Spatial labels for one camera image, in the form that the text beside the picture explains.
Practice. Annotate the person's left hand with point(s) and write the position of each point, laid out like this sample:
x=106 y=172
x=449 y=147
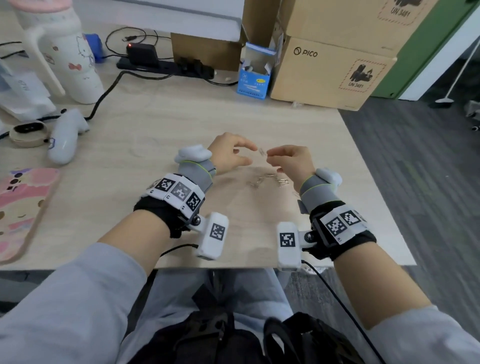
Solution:
x=225 y=153

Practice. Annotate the person's right hand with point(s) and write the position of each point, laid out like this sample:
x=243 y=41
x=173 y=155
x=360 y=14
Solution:
x=296 y=163

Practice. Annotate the single silver paper clip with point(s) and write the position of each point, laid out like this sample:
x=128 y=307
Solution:
x=261 y=151

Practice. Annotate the person's left forearm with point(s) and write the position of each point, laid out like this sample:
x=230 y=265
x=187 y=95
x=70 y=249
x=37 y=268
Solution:
x=127 y=243

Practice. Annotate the person's right forearm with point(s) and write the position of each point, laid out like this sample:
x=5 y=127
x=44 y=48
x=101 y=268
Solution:
x=378 y=281

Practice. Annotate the wooden desk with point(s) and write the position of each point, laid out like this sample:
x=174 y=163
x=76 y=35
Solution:
x=168 y=112

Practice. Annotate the person's right leg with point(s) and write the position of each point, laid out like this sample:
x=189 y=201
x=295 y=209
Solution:
x=258 y=292

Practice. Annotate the person's leg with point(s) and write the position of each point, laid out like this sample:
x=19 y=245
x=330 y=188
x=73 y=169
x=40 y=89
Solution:
x=172 y=296
x=258 y=292

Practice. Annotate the person's left leg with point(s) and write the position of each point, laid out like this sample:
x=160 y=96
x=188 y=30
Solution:
x=172 y=296

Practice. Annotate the white left hand tracker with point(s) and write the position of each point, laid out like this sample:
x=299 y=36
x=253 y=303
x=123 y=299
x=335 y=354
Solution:
x=193 y=153

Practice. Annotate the grey left wrist brace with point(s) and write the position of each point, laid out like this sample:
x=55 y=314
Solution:
x=197 y=174

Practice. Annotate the grey wrist brace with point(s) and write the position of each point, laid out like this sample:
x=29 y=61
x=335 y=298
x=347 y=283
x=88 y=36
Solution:
x=197 y=174
x=318 y=195

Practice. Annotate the grey right wrist brace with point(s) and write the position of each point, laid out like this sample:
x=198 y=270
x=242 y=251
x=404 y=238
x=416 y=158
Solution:
x=318 y=195

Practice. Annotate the left marker wristband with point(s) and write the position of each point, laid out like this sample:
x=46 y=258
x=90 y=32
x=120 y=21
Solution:
x=176 y=193

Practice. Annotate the marker wristband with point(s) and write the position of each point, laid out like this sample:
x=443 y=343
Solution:
x=176 y=193
x=345 y=225

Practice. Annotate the blue paper clip box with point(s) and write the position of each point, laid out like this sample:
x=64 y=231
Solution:
x=253 y=86

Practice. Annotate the right marker wristband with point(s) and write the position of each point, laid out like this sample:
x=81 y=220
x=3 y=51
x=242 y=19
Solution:
x=345 y=225

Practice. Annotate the cardboard box with red label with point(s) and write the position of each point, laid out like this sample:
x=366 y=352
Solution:
x=337 y=22
x=318 y=82

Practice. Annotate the black power strip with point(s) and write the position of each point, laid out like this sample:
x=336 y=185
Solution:
x=168 y=67

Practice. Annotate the plain brown cardboard box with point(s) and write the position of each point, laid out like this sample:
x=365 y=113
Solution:
x=202 y=52

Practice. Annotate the black charger adapter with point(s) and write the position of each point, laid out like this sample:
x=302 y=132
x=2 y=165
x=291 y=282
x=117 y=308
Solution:
x=141 y=54

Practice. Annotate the white handheld controller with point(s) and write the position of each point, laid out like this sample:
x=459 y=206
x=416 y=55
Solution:
x=65 y=138

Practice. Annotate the white broom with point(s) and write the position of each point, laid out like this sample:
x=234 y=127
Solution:
x=444 y=100

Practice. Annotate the small blue box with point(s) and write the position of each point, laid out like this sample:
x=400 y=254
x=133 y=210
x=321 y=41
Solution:
x=93 y=47

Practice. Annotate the green cabinet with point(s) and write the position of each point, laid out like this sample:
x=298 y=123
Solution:
x=423 y=48

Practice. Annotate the white cartoon bottle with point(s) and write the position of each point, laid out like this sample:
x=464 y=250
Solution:
x=71 y=56

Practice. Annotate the black backpack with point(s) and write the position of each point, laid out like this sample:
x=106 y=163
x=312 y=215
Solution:
x=225 y=337

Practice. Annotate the office chair base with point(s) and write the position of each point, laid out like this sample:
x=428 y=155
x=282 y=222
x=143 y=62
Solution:
x=473 y=112

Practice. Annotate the beige round charger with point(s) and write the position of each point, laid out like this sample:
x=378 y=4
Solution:
x=28 y=137

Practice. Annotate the white paper bag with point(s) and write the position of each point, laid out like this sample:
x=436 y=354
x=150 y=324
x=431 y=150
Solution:
x=26 y=93

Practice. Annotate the pink cartoon phone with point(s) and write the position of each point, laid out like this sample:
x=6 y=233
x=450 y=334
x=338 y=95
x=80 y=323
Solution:
x=22 y=210

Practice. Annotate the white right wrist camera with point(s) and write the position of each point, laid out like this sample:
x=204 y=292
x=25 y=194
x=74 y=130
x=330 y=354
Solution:
x=288 y=243

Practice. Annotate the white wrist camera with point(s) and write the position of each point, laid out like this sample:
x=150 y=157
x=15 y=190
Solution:
x=288 y=243
x=213 y=236

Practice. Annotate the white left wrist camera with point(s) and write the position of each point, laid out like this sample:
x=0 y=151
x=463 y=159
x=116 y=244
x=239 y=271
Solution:
x=213 y=236

